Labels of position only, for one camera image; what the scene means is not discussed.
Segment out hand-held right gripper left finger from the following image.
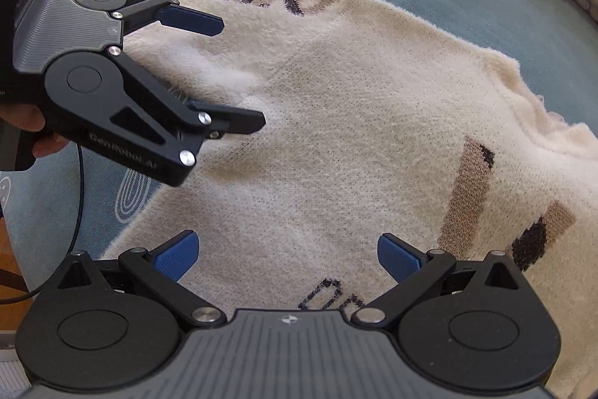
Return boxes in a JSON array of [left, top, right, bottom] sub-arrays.
[[57, 230, 227, 331]]

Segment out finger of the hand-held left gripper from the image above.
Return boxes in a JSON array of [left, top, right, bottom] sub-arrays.
[[109, 52, 267, 146], [112, 0, 225, 38]]

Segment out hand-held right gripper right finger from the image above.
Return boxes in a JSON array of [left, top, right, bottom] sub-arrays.
[[350, 233, 534, 331]]

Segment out cream fuzzy knit sweater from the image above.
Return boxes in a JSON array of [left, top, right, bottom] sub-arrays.
[[100, 0, 598, 399]]

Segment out person's left hand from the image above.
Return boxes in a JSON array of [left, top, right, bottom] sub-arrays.
[[0, 104, 72, 159]]

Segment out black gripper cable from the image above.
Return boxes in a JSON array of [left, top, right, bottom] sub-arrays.
[[0, 142, 87, 304]]

